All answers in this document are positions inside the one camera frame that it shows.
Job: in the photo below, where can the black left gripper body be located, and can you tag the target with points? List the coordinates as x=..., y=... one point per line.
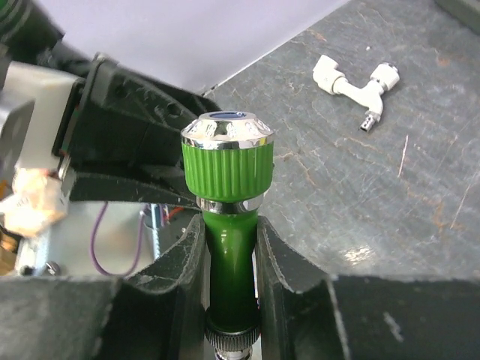
x=116, y=116

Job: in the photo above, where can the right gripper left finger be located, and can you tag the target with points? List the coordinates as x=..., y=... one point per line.
x=156, y=314

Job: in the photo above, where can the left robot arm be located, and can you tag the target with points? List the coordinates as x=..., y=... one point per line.
x=31, y=37

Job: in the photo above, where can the green plastic water faucet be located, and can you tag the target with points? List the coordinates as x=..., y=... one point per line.
x=228, y=167

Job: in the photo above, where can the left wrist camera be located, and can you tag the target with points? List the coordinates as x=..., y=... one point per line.
x=33, y=103

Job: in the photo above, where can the grey plastic dish tub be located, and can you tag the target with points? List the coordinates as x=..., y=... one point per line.
x=466, y=11

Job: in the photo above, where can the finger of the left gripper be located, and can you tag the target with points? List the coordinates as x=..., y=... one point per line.
x=170, y=189

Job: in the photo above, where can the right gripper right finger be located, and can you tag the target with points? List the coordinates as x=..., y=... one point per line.
x=310, y=314

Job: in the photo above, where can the white pvc pipe assembly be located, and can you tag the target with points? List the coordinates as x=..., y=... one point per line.
x=383, y=79

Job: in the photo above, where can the white pvc elbow fitting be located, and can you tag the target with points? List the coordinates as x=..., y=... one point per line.
x=36, y=203

